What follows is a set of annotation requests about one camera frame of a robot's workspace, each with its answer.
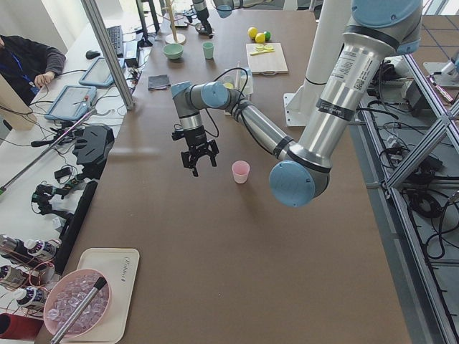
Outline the light blue plastic cup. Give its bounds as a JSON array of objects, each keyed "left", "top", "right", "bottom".
[{"left": 240, "top": 67, "right": 252, "bottom": 77}]

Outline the black computer mouse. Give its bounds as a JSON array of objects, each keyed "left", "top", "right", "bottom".
[{"left": 85, "top": 50, "right": 100, "bottom": 60}]

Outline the green plastic cup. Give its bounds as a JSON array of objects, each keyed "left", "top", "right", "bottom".
[{"left": 202, "top": 42, "right": 214, "bottom": 59}]

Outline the aluminium frame post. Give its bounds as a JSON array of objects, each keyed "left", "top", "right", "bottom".
[{"left": 81, "top": 0, "right": 135, "bottom": 111}]

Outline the cream white plastic cup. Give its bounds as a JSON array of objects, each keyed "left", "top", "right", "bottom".
[{"left": 240, "top": 75, "right": 253, "bottom": 96}]

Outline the metal scoop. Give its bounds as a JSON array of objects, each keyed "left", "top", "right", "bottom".
[{"left": 186, "top": 22, "right": 214, "bottom": 38}]

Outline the seated person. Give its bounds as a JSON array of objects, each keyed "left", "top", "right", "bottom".
[{"left": 1, "top": 35, "right": 66, "bottom": 105}]

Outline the grey folded cloth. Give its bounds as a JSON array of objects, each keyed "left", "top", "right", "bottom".
[{"left": 148, "top": 75, "right": 170, "bottom": 90}]

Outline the pink bowl of ice cubes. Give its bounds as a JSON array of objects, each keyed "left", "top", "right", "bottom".
[{"left": 43, "top": 269, "right": 111, "bottom": 338}]

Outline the pink plastic cup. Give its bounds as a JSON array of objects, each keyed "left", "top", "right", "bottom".
[{"left": 232, "top": 161, "right": 250, "bottom": 184}]

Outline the white wire cup rack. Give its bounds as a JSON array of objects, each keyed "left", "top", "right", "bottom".
[{"left": 221, "top": 65, "right": 254, "bottom": 120}]

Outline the green ceramic bowl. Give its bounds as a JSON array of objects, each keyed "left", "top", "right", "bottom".
[{"left": 163, "top": 43, "right": 184, "bottom": 60}]

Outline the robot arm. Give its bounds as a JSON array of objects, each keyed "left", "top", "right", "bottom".
[
  {"left": 171, "top": 1, "right": 422, "bottom": 207},
  {"left": 192, "top": 0, "right": 266, "bottom": 34}
]

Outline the blue teach pendant tablet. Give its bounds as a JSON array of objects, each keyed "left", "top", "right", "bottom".
[{"left": 44, "top": 85, "right": 97, "bottom": 121}]

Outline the whole yellow lemon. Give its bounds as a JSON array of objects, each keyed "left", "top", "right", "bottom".
[
  {"left": 247, "top": 27, "right": 258, "bottom": 39},
  {"left": 255, "top": 32, "right": 266, "bottom": 44}
]

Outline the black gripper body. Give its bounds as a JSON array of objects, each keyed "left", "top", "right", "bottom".
[
  {"left": 199, "top": 12, "right": 212, "bottom": 31},
  {"left": 171, "top": 125, "right": 208, "bottom": 152}
]

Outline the black keyboard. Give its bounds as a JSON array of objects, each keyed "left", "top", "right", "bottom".
[{"left": 106, "top": 25, "right": 124, "bottom": 57}]

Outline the wooden cutting board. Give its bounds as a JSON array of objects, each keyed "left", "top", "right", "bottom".
[{"left": 245, "top": 43, "right": 288, "bottom": 75}]

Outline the beige plastic tray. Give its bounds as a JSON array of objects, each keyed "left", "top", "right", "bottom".
[{"left": 62, "top": 248, "right": 140, "bottom": 343}]

